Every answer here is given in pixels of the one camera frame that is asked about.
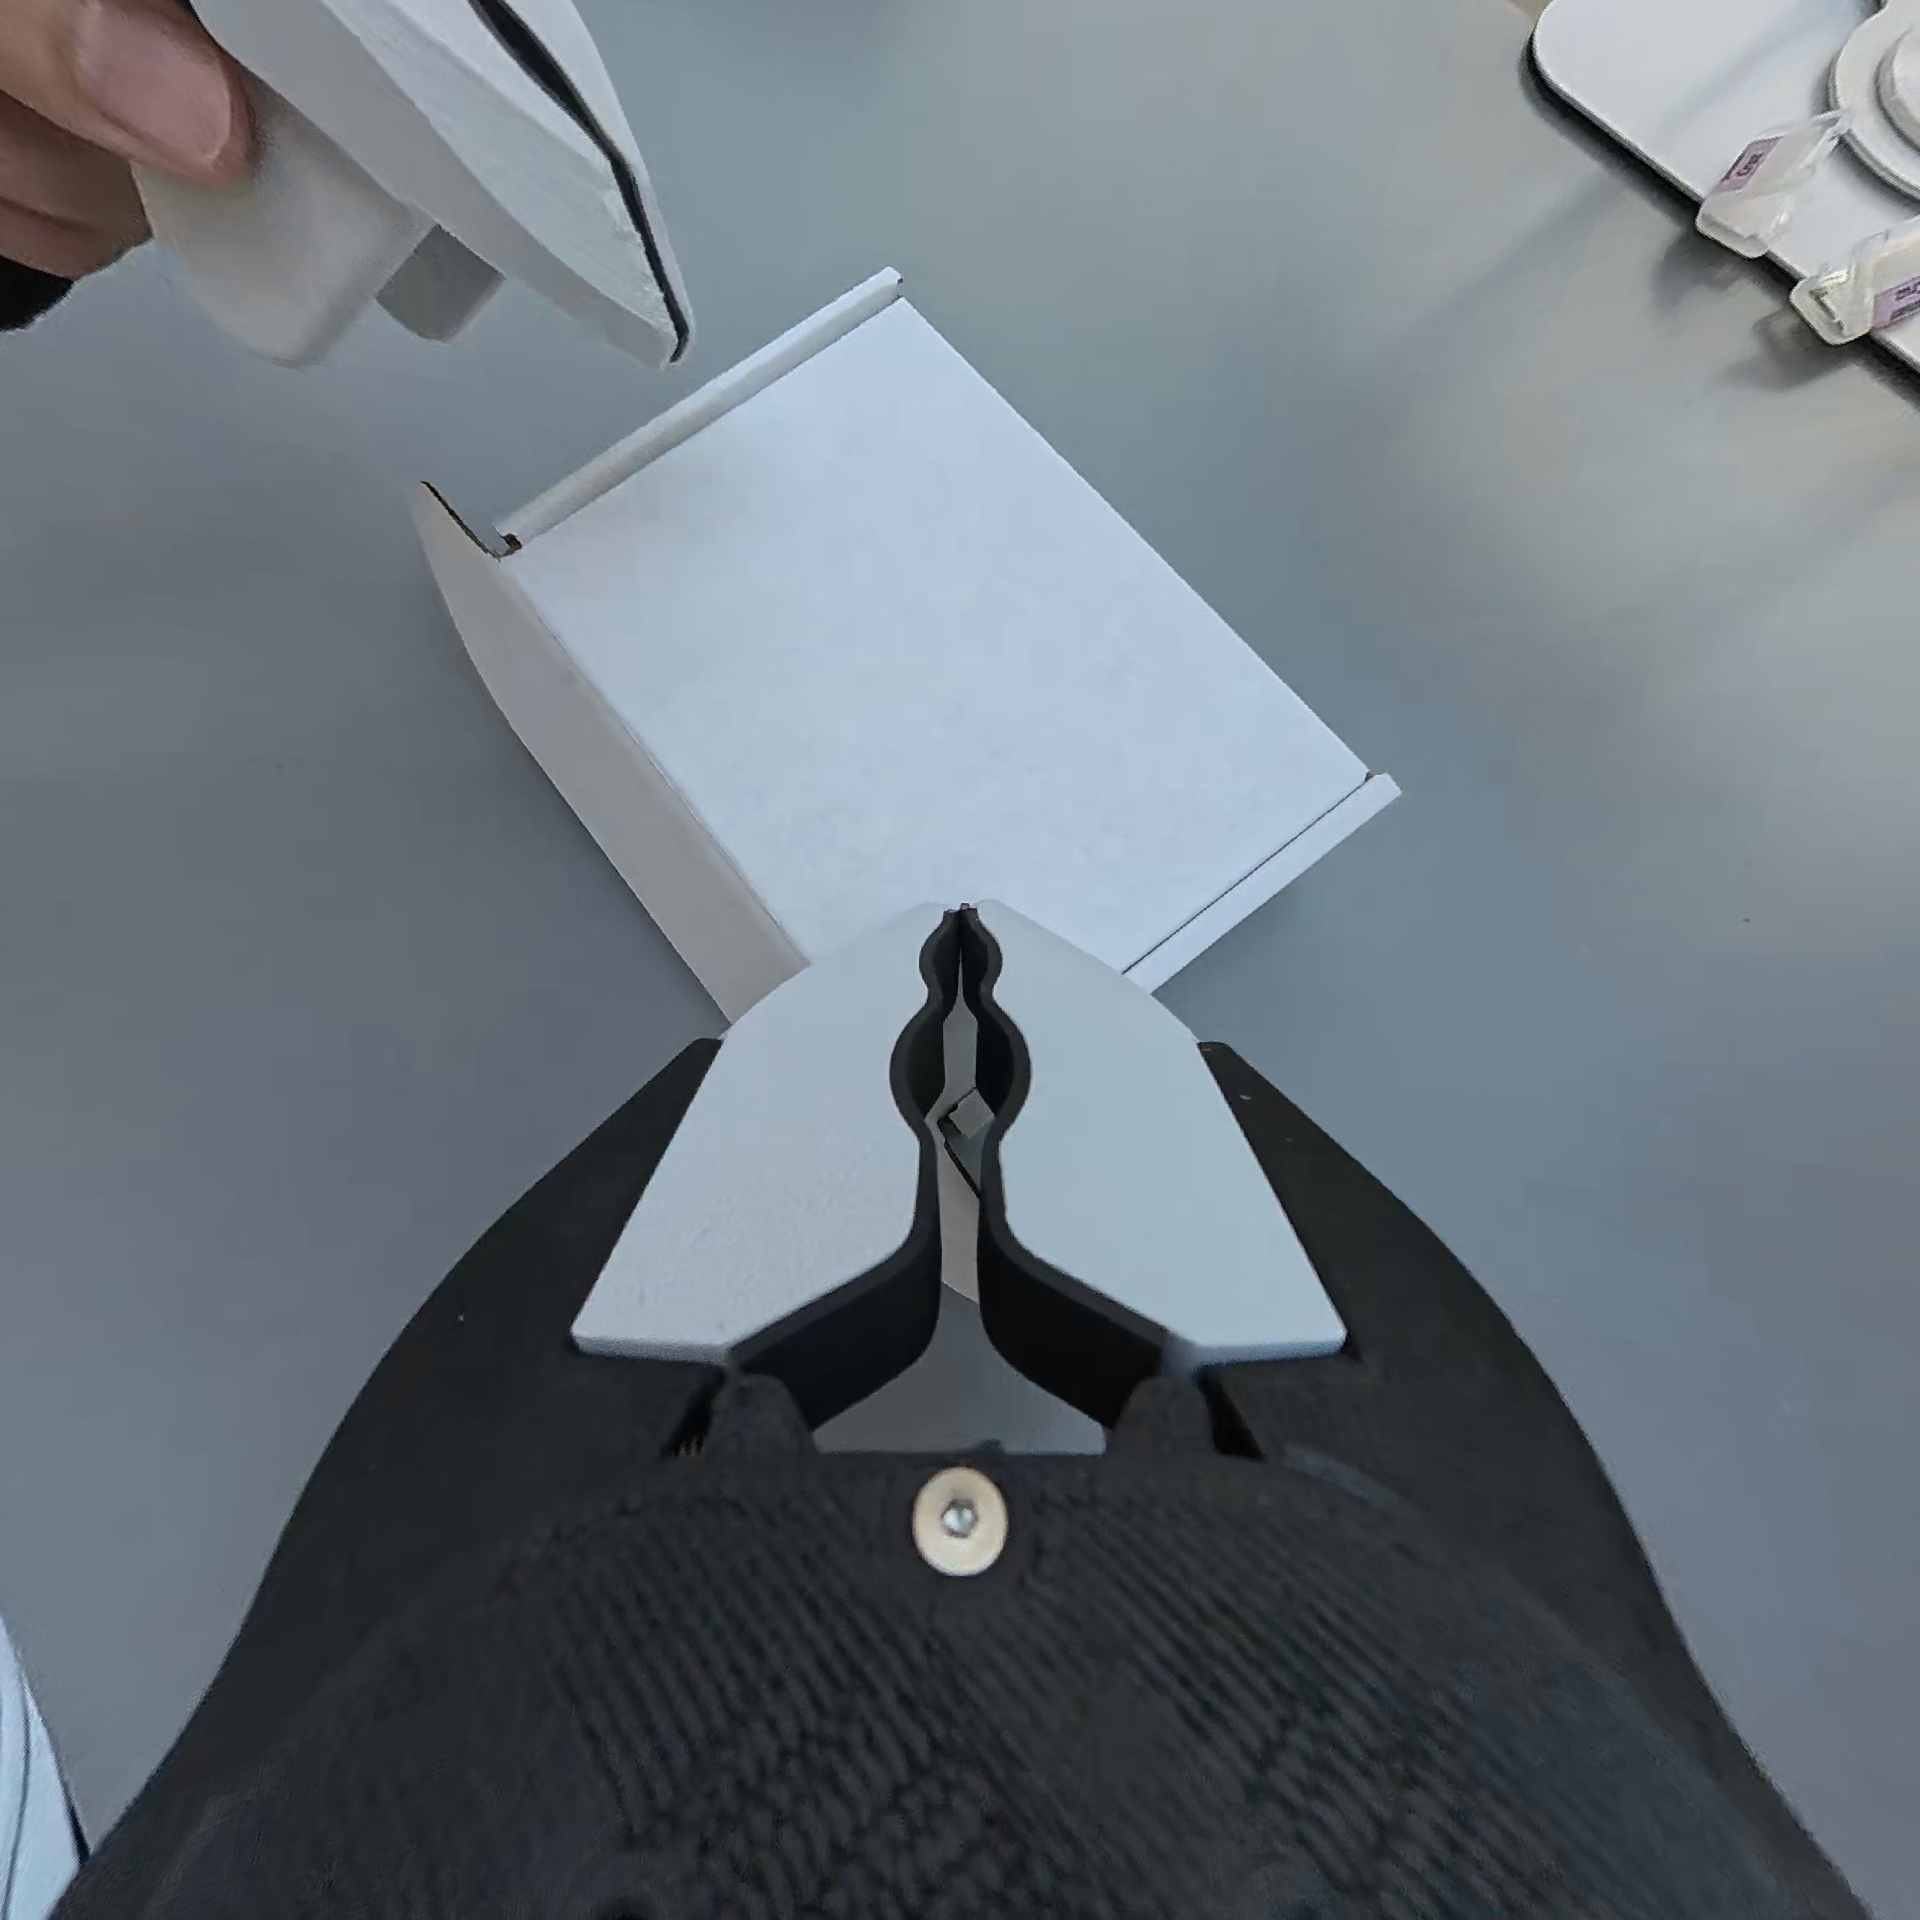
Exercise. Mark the person's white clothing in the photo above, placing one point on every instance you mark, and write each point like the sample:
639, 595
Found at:
31, 1757

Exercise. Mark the white round disc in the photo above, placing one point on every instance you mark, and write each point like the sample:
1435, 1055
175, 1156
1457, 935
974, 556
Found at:
1882, 90

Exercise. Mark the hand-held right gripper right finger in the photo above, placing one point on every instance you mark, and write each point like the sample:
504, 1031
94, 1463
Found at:
1170, 1186

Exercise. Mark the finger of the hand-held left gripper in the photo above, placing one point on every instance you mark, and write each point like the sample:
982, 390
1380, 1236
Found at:
608, 107
450, 136

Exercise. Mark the white flat board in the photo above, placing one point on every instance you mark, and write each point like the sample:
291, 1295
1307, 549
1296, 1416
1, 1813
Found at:
1665, 76

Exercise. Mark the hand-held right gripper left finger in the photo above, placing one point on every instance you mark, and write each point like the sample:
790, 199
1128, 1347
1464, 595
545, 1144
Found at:
751, 1186

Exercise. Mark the person's left hand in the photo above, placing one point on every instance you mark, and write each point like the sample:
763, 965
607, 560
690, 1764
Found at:
89, 107

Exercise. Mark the white cardboard box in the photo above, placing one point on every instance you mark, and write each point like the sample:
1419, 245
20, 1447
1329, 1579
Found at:
900, 630

